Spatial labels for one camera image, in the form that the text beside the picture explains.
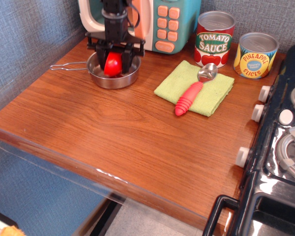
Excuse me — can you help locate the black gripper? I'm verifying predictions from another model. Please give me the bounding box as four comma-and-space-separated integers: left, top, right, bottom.
86, 12, 145, 74

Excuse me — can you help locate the red toy tomato half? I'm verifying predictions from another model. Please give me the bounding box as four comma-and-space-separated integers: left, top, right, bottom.
104, 52, 122, 77

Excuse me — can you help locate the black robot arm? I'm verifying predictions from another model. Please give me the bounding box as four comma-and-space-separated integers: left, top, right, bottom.
86, 0, 145, 77

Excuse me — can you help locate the tomato sauce toy can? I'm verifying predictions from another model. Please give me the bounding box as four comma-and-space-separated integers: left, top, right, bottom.
194, 11, 236, 68

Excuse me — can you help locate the grey stove knob bottom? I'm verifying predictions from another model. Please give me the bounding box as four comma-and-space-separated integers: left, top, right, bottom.
235, 147, 250, 168

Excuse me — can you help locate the grey stove knob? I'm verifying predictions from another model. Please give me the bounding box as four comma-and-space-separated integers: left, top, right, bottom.
235, 147, 250, 168
251, 104, 264, 122
258, 86, 271, 103

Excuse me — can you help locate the small steel pan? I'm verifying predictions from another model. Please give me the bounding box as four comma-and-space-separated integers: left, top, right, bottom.
50, 53, 141, 89

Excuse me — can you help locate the toy microwave teal and white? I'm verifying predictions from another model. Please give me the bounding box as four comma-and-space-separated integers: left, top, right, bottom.
78, 0, 201, 54

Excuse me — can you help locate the green cloth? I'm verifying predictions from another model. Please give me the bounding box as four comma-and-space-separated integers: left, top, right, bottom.
154, 60, 235, 117

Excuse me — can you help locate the pineapple slices toy can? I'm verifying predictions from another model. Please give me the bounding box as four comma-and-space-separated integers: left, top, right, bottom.
234, 32, 279, 79

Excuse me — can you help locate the grey stove knob middle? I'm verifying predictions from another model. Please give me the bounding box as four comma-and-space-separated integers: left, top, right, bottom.
251, 104, 264, 122

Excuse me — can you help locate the grey stove knob top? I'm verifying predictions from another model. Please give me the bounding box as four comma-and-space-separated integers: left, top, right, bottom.
258, 86, 271, 103

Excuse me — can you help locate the black toy stove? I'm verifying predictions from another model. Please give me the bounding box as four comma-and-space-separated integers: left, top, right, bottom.
203, 45, 295, 236

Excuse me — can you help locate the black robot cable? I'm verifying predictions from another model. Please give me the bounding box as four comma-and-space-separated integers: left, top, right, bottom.
126, 0, 141, 29

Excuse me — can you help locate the spoon with red handle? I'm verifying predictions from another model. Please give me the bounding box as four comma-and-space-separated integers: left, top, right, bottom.
175, 63, 217, 116

